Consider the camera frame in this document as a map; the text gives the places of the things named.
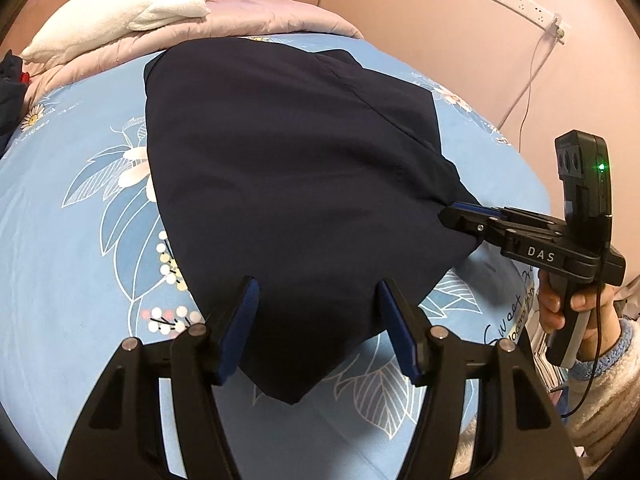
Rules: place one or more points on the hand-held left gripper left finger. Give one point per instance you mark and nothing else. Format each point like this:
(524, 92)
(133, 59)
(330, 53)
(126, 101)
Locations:
(240, 332)

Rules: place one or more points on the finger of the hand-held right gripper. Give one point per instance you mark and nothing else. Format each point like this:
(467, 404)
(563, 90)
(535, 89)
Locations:
(500, 212)
(462, 222)

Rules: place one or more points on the pink quilt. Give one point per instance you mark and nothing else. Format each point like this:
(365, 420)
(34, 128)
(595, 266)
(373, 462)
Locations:
(280, 15)

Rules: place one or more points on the navy blue large garment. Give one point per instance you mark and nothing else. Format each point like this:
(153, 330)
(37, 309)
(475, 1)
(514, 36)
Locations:
(275, 170)

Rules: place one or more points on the blue floral bed sheet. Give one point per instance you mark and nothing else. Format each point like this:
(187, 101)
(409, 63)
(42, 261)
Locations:
(65, 240)

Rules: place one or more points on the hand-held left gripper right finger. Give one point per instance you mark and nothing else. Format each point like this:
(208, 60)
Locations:
(400, 335)

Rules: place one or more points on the pile of dark clothes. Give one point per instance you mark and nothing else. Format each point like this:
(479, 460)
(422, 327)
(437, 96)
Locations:
(11, 100)

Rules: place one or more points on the white power strip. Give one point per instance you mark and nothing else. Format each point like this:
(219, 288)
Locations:
(515, 0)

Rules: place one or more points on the person's right hand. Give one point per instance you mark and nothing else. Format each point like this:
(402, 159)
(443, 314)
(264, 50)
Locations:
(550, 305)

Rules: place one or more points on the white fluffy towel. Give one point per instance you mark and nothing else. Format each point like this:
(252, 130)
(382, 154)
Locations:
(135, 10)

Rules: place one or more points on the person's right forearm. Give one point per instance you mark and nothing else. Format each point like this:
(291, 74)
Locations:
(610, 395)

